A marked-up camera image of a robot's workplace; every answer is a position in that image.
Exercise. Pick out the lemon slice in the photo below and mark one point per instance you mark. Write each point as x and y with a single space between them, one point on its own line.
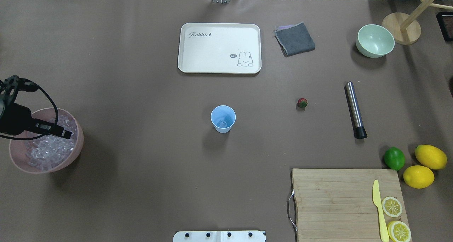
399 231
392 207

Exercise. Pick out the wooden cup tree stand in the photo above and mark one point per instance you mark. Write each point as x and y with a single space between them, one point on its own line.
405 28

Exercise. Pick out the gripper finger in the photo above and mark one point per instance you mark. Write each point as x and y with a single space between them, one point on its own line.
47 128

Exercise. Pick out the cream rabbit serving tray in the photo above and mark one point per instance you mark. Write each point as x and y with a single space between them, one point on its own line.
233 48

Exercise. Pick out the grey folded cloth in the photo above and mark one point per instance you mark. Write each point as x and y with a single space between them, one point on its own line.
294 39

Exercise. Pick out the wooden cutting board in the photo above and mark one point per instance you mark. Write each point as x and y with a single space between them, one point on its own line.
336 204

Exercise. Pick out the lemon slice upper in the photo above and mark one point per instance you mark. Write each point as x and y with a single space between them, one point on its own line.
392 207

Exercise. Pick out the green lime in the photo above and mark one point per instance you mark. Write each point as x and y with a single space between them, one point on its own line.
394 158

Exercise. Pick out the yellow lemon near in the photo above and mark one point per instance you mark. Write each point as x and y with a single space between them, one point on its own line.
418 176

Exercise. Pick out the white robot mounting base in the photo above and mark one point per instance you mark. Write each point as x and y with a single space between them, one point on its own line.
220 236

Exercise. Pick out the pink bowl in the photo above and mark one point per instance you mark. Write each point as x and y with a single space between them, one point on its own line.
17 151

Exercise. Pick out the lemon slice lower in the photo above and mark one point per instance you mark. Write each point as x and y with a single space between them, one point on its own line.
399 231

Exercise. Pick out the yellow lemon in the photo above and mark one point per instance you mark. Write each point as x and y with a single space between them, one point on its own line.
431 157
418 176

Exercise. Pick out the ice cube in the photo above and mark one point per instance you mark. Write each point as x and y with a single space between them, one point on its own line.
223 124

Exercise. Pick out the light blue plastic cup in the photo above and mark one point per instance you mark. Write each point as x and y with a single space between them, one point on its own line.
223 112

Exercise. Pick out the yellow lemon far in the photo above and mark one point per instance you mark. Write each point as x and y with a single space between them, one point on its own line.
431 157

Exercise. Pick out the mint green bowl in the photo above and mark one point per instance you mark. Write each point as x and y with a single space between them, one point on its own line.
374 41

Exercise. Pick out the red strawberry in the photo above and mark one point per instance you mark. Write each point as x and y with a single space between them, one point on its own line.
302 103

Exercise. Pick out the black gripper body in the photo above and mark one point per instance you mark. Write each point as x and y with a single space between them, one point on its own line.
16 120

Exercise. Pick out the clear ice cubes pile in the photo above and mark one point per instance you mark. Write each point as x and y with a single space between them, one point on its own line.
48 152

